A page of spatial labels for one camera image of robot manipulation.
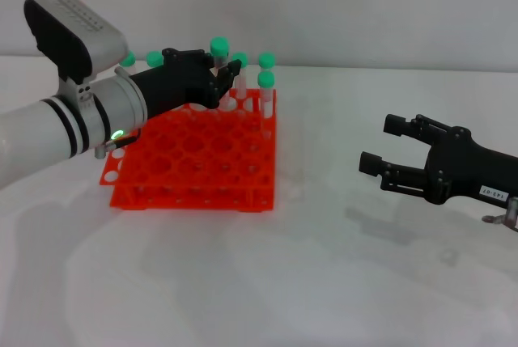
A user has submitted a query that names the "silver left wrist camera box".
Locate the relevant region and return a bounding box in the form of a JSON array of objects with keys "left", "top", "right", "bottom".
[{"left": 23, "top": 0, "right": 130, "bottom": 110}]

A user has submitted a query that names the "orange plastic test tube rack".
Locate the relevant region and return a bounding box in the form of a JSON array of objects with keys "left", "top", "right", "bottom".
[{"left": 99, "top": 87, "right": 278, "bottom": 213}]

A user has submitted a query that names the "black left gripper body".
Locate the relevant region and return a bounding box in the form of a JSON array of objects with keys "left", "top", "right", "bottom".
[{"left": 129, "top": 47, "right": 213, "bottom": 120}]

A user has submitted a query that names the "silver metal pin with ring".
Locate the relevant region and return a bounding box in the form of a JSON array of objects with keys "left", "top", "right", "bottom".
[{"left": 481, "top": 197, "right": 518, "bottom": 231}]

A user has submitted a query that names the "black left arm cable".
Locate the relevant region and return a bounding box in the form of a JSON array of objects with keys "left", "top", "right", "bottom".
[{"left": 95, "top": 128, "right": 142, "bottom": 160}]

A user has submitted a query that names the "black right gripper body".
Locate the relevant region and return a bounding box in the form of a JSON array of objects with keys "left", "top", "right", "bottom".
[{"left": 422, "top": 125, "right": 518, "bottom": 205}]

